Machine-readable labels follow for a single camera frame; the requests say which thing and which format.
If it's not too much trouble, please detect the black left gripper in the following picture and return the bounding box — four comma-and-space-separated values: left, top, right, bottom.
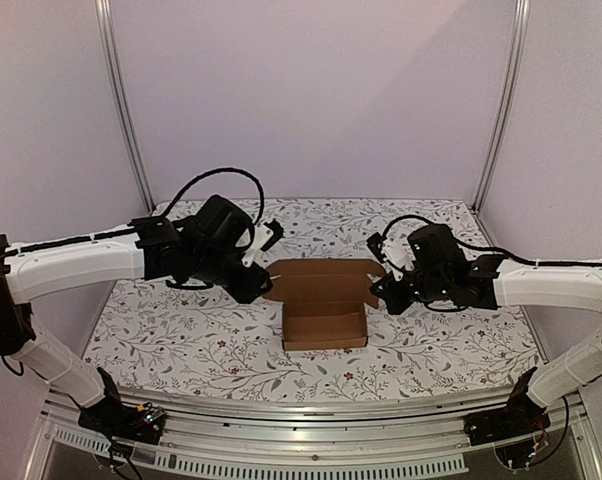
189, 247, 273, 304

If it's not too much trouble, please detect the brown cardboard box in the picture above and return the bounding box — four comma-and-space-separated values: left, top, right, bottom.
264, 258, 385, 352

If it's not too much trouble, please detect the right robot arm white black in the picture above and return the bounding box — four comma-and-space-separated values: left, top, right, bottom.
367, 222, 602, 439

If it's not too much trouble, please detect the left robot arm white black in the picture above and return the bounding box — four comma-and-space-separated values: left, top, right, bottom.
0, 195, 283, 434

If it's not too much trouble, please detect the floral patterned table mat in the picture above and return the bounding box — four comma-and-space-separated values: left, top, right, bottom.
83, 199, 541, 403

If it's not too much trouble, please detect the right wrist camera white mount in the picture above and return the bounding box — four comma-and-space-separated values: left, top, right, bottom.
367, 233, 412, 282

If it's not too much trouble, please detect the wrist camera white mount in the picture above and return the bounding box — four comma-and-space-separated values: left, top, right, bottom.
367, 233, 412, 282
236, 219, 284, 267

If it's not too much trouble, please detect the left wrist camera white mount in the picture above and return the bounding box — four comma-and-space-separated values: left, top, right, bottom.
236, 219, 284, 267

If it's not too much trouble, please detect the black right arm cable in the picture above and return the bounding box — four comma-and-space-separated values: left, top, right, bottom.
380, 213, 602, 271

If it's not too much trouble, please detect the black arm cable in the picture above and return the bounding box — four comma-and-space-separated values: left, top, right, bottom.
163, 167, 265, 226
380, 213, 602, 271

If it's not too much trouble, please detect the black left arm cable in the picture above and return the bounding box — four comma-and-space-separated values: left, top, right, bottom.
163, 167, 265, 226

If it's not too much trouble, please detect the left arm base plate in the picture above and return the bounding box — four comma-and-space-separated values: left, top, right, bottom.
78, 399, 167, 445

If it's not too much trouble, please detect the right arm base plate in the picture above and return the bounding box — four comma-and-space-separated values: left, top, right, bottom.
463, 407, 551, 446

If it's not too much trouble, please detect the aluminium front rail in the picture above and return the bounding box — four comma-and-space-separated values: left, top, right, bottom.
25, 384, 602, 480

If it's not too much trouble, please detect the left aluminium frame post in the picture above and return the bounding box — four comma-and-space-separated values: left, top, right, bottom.
95, 0, 156, 212

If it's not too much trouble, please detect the aluminium frame post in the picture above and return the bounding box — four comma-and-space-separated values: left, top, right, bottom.
471, 0, 531, 216
95, 0, 156, 212

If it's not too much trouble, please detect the right aluminium frame post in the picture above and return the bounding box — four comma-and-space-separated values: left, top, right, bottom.
471, 0, 531, 216

